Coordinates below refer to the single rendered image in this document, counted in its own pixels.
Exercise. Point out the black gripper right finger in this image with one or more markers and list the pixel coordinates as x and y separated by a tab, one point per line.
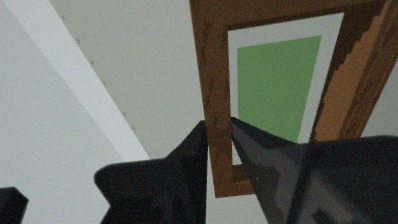
279	170

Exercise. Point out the brown picture frame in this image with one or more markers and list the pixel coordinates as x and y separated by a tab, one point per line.
303	70

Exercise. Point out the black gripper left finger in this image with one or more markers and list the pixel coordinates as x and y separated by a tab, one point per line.
183	172

